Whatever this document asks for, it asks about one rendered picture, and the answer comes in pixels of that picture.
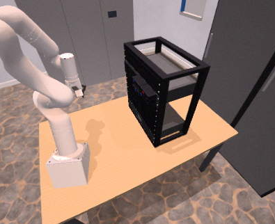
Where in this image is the black server rack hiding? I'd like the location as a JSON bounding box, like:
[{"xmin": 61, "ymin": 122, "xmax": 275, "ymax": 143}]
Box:
[{"xmin": 124, "ymin": 36, "xmax": 210, "ymax": 148}]

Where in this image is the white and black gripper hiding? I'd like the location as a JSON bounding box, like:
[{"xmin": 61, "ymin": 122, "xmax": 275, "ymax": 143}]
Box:
[{"xmin": 65, "ymin": 77, "xmax": 86, "ymax": 94}]

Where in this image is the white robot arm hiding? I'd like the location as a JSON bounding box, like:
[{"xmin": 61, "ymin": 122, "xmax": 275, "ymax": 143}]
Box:
[{"xmin": 0, "ymin": 6, "xmax": 84, "ymax": 161}]

